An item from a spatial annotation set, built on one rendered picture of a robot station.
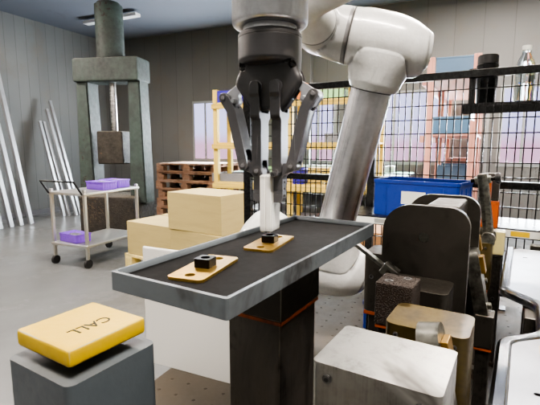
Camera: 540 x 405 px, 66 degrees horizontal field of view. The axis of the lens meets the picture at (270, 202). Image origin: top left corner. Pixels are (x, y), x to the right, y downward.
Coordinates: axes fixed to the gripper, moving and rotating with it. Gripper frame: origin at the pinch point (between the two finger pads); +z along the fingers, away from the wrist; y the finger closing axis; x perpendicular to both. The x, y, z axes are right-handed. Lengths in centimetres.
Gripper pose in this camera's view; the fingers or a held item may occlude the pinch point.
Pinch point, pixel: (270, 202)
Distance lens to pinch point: 51.5
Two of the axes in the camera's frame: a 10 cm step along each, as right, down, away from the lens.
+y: -9.3, -0.5, 3.7
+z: 0.0, 9.9, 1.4
